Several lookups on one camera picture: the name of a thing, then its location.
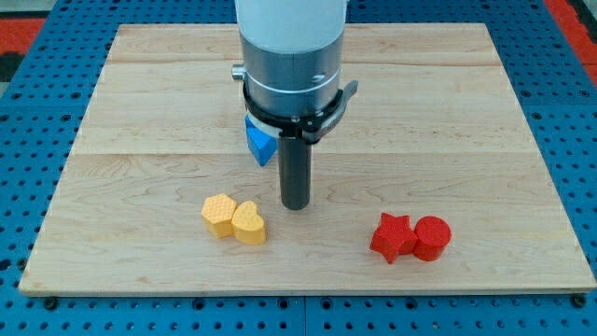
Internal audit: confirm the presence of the yellow hexagon block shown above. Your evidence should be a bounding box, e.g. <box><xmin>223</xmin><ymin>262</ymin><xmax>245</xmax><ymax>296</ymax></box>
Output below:
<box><xmin>201</xmin><ymin>193</ymin><xmax>237</xmax><ymax>239</ymax></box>

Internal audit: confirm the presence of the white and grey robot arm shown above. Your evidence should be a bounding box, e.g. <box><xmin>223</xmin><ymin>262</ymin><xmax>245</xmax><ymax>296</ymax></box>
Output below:
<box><xmin>235</xmin><ymin>0</ymin><xmax>348</xmax><ymax>118</ymax></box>

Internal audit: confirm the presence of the light wooden board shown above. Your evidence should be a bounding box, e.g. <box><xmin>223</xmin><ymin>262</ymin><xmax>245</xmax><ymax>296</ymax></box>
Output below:
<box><xmin>19</xmin><ymin>23</ymin><xmax>596</xmax><ymax>297</ymax></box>

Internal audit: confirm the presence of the blue triangular block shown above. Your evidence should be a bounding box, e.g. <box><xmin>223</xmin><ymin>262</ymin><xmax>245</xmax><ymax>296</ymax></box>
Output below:
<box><xmin>244</xmin><ymin>116</ymin><xmax>277</xmax><ymax>166</ymax></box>

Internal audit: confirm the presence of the red cylinder block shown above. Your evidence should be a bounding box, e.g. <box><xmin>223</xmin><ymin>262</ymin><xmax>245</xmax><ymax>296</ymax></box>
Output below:
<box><xmin>413</xmin><ymin>216</ymin><xmax>451</xmax><ymax>261</ymax></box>

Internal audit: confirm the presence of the yellow heart block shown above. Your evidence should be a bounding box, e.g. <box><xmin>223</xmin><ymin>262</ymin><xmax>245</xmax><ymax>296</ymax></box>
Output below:
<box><xmin>231</xmin><ymin>201</ymin><xmax>267</xmax><ymax>245</ymax></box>

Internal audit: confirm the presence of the red star block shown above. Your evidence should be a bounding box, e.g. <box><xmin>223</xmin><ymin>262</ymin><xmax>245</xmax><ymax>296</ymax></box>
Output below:
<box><xmin>369</xmin><ymin>212</ymin><xmax>418</xmax><ymax>264</ymax></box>

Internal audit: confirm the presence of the black clamp ring with lever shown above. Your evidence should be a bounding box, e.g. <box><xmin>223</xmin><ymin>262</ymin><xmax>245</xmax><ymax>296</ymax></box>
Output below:
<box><xmin>242</xmin><ymin>79</ymin><xmax>360</xmax><ymax>145</ymax></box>

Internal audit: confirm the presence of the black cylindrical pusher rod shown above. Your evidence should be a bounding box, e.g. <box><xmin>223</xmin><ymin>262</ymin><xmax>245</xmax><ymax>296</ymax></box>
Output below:
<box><xmin>278</xmin><ymin>137</ymin><xmax>312</xmax><ymax>210</ymax></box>

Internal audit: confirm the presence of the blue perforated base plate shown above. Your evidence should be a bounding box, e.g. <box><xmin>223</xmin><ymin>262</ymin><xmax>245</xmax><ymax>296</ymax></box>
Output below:
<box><xmin>1</xmin><ymin>1</ymin><xmax>596</xmax><ymax>335</ymax></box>

